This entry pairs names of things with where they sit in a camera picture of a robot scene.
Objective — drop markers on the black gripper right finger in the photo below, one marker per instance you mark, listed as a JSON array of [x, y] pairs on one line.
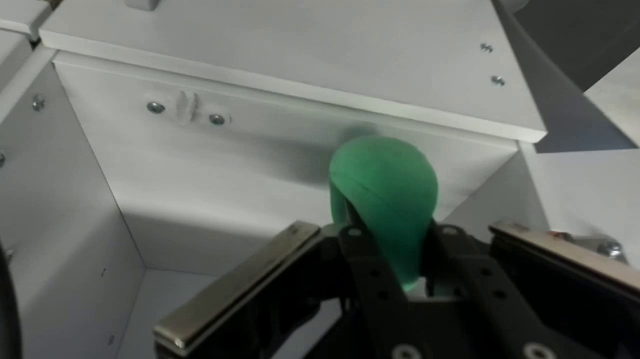
[[467, 286]]

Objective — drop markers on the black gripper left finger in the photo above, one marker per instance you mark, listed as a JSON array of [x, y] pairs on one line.
[[360, 266]]

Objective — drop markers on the green plush ball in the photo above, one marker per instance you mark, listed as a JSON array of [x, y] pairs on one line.
[[386, 186]]

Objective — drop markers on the white toy play kitchen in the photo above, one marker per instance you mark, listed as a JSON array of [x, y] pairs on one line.
[[233, 180]]

